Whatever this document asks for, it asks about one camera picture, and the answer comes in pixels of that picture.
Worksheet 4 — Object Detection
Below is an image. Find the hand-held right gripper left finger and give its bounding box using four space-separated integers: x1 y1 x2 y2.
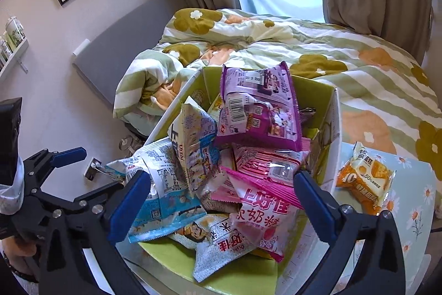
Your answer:
39 171 152 295

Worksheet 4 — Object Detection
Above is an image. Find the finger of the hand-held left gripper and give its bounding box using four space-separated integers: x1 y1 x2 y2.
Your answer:
22 147 87 190
33 189 104 213

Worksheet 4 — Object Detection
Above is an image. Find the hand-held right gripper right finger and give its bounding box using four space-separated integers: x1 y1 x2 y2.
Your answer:
293 171 406 295

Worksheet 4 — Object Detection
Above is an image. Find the blue white snack bag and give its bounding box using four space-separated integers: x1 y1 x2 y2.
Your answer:
105 138 204 244

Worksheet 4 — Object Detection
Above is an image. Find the small orange snack packet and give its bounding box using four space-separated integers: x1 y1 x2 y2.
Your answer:
336 142 396 216

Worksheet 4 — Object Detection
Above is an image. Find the magenta pink snack bag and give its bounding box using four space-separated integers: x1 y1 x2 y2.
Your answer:
210 166 306 263

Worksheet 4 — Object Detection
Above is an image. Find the yellow blue snack bag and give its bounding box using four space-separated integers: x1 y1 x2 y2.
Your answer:
167 98 222 195

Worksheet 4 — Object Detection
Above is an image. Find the grey green chips bag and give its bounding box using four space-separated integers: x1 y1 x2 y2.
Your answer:
169 212 258 283

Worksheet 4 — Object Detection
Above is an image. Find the purple snack bag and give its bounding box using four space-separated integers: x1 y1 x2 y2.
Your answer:
214 61 302 152

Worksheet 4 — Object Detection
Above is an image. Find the green white cardboard box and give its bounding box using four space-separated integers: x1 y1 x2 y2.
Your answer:
115 65 342 295

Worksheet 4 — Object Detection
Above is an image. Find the person's left hand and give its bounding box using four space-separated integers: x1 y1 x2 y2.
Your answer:
0 240 39 276

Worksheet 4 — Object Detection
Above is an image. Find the clear glass jar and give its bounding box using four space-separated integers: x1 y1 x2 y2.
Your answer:
121 134 149 157

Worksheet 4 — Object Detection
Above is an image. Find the white green ceramic jar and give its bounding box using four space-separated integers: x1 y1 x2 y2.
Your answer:
5 16 27 52

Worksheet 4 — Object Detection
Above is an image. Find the grey padded headboard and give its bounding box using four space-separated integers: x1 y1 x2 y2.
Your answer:
72 0 183 105

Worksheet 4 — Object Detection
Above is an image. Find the green floral blanket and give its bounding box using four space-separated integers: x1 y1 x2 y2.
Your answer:
113 7 439 161

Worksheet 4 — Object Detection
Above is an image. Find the white wall plug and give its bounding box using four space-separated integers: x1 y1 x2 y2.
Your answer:
84 157 104 180

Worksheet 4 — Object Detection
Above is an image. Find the white wall shelf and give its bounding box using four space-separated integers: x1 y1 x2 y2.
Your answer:
0 38 30 78

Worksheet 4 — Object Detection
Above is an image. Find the white wall switch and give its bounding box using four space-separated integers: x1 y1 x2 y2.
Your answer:
72 39 91 56

